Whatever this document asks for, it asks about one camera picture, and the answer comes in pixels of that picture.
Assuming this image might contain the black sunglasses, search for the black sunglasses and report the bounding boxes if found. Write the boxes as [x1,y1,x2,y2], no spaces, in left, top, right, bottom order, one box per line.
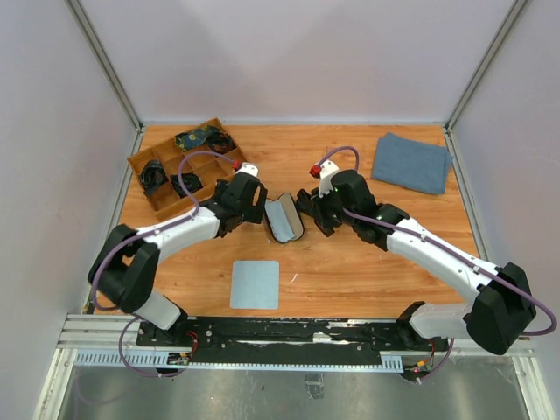
[296,187,319,219]

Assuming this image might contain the light blue cloth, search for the light blue cloth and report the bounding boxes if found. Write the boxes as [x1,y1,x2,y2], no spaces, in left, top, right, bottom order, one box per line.
[265,201,294,243]
[230,261,280,310]

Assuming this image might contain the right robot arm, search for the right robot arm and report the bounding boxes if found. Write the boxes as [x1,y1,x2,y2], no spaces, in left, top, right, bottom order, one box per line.
[297,160,536,355]

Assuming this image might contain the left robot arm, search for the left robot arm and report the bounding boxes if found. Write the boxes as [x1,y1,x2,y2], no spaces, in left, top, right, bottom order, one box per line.
[87,163,267,347]

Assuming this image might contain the black dotted rolled tie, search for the black dotted rolled tie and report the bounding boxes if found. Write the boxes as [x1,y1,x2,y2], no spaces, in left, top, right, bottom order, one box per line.
[171,172,203,198]

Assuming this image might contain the black orange rolled tie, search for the black orange rolled tie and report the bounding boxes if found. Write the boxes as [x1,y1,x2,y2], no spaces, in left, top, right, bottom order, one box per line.
[206,131,235,155]

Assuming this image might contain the blue patterned rolled tie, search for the blue patterned rolled tie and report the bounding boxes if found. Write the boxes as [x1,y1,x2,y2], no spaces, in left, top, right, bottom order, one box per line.
[174,124,220,151]

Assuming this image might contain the wooden divided organizer tray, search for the wooden divided organizer tray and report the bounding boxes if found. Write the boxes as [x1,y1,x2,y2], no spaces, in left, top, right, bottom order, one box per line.
[128,118,247,221]

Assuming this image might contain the black striped rolled tie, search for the black striped rolled tie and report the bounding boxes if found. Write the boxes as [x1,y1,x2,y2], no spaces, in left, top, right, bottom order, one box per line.
[140,159,169,197]

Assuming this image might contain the folded blue towel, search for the folded blue towel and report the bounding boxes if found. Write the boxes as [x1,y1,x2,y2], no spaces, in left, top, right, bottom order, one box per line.
[371,133,453,195]

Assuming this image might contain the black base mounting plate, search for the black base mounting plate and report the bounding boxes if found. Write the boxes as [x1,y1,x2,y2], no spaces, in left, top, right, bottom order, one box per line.
[136,317,448,365]

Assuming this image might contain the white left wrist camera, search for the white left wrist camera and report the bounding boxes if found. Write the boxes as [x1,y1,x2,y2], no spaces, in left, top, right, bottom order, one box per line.
[232,160,258,179]

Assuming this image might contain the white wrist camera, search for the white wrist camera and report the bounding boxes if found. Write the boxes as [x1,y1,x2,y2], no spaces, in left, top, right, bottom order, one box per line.
[232,160,258,179]
[310,159,340,197]

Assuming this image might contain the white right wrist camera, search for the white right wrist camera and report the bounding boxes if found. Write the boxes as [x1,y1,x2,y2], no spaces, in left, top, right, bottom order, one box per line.
[310,159,340,197]

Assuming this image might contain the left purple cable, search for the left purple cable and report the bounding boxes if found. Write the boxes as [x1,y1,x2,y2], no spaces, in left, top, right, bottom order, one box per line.
[74,150,240,406]

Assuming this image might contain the purple cable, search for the purple cable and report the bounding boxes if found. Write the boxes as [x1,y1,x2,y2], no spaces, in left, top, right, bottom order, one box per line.
[321,145,559,386]
[74,150,240,406]

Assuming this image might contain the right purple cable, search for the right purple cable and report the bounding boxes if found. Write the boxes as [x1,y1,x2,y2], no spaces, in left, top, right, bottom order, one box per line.
[321,145,559,386]

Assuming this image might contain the aluminium front rail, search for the aluminium front rail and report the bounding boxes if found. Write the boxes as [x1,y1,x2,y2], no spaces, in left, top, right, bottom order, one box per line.
[56,312,537,374]

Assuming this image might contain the left aluminium frame post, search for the left aluminium frame post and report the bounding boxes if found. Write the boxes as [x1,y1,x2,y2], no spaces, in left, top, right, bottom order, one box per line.
[64,0,144,132]

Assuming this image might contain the aluminium frame post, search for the aluminium frame post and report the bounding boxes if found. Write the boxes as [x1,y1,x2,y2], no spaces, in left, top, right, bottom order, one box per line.
[64,0,144,132]
[443,0,532,132]

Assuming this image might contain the right aluminium frame post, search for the right aluminium frame post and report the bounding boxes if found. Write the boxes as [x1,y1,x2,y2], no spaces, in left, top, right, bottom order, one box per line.
[443,0,532,132]

